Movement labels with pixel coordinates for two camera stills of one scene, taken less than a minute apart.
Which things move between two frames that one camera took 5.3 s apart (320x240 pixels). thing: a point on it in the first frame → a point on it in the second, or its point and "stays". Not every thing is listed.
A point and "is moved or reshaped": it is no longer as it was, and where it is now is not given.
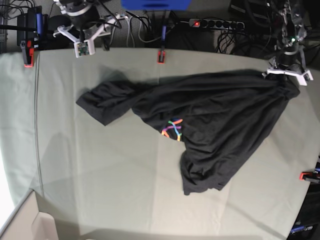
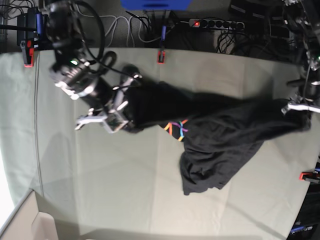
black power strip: [212, 23] stays
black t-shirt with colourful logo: [219, 119] is moved or reshaped
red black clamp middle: [161, 54] stays
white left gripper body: [86, 47] → [113, 119]
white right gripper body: [300, 74] → [297, 102]
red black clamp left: [28, 53] stays
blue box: [156, 5] stays
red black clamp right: [311, 177] stays
